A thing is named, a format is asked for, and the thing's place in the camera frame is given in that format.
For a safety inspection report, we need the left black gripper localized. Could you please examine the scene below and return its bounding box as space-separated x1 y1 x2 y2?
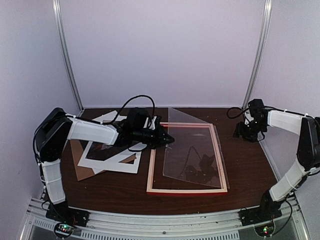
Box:
132 124 175 150

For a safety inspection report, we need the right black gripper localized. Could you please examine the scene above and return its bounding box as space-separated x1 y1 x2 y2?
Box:
233 119 267 142

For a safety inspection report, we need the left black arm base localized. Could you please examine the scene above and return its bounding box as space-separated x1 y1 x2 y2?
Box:
45 199 90 227

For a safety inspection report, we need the left circuit board with leds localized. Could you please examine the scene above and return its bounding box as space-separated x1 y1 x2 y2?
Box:
53 222 75 238

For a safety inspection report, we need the clear acrylic sheet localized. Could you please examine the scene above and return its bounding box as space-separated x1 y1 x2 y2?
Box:
162 108 229 192

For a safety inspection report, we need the red wooden picture frame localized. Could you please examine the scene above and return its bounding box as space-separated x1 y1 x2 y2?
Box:
146 122 228 197

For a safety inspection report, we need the white photo mat board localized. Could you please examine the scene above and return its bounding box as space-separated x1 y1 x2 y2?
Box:
77 110 143 174

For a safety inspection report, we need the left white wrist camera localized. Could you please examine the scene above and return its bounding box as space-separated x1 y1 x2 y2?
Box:
143 115 162 130

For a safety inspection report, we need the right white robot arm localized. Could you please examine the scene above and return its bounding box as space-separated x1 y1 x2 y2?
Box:
226 98 320 221

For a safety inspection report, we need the right circuit board with leds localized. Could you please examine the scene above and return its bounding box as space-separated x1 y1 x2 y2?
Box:
254 225 275 238

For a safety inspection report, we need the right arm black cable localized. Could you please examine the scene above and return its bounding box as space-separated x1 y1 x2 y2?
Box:
226 106 266 142

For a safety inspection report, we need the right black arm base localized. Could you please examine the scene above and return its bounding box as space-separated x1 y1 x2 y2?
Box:
238 190 285 226

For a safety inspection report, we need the canyon woman photo print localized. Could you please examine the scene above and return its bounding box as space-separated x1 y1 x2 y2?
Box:
85 142 137 164

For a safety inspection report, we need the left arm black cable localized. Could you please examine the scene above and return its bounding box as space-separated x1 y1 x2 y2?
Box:
102 94 156 126

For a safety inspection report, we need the left aluminium corner post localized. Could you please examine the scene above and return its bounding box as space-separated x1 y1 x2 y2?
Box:
52 0 84 112

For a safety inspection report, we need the front aluminium rail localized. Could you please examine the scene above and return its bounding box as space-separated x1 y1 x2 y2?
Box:
19 192 312 240

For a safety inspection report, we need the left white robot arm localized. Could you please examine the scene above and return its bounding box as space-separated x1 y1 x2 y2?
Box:
32 107 175 222

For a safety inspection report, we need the circuit board with leds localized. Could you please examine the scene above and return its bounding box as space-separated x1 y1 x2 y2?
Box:
53 222 75 238
254 225 275 238

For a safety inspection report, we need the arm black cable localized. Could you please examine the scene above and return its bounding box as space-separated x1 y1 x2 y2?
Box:
102 94 156 126
226 106 266 142

